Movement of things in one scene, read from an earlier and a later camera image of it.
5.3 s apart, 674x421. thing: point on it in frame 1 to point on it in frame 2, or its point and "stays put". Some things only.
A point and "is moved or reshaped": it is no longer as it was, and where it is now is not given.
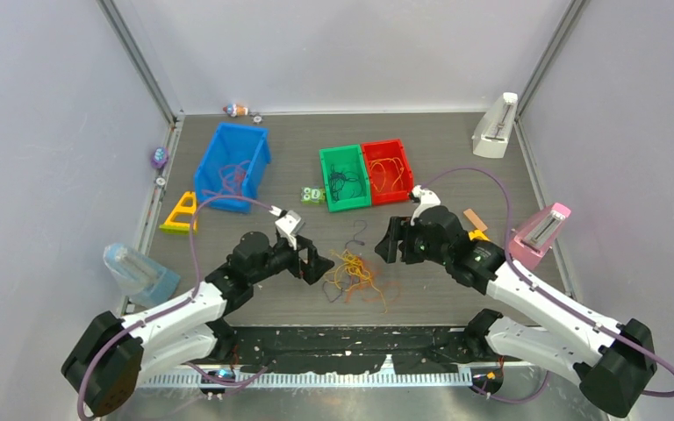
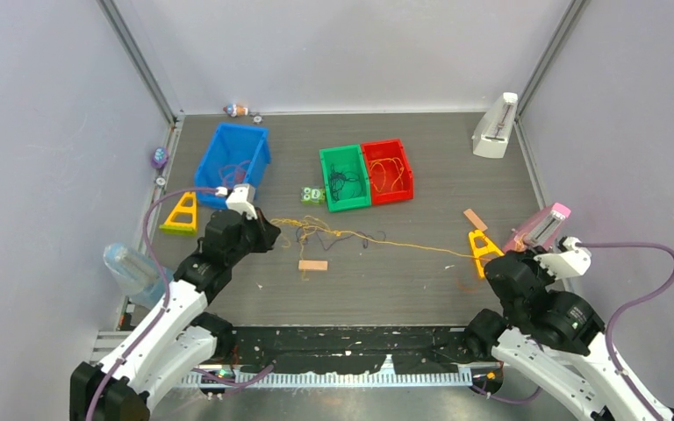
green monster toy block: (312, 195) stays put
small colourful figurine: (235, 110) stays put
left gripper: (316, 263) to (266, 231)
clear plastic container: (145, 281) stays put
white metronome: (491, 137) stays put
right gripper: (388, 248) to (545, 276)
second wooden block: (475, 220) stays put
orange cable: (365, 281) is moved or reshaped
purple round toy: (160, 157) stays put
